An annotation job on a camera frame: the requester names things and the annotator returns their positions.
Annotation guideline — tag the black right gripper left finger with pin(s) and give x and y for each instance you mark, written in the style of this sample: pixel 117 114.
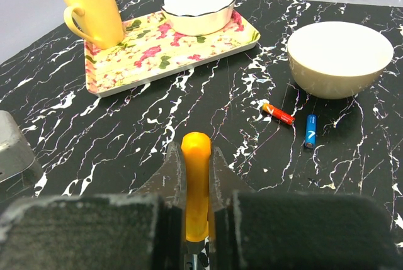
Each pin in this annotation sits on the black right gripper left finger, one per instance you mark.
pixel 142 230

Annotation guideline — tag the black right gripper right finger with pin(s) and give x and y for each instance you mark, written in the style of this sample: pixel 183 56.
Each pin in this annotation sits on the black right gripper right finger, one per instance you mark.
pixel 251 229

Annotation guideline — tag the light blue battery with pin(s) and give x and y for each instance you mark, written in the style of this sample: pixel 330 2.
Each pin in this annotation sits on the light blue battery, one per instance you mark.
pixel 310 133

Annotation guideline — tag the red orange battery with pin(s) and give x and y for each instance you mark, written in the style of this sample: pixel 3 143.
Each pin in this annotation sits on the red orange battery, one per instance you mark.
pixel 279 114

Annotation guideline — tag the floral rectangular tray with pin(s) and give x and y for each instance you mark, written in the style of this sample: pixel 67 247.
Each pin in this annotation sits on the floral rectangular tray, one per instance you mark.
pixel 152 50

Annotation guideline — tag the beige round bowl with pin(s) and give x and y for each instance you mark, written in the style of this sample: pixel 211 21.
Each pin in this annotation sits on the beige round bowl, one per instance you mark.
pixel 336 59

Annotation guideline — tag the yellow mug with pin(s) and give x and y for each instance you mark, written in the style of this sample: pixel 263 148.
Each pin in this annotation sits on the yellow mug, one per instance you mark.
pixel 97 21

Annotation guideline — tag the white scalloped bowl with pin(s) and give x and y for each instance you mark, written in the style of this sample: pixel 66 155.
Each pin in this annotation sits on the white scalloped bowl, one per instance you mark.
pixel 197 17

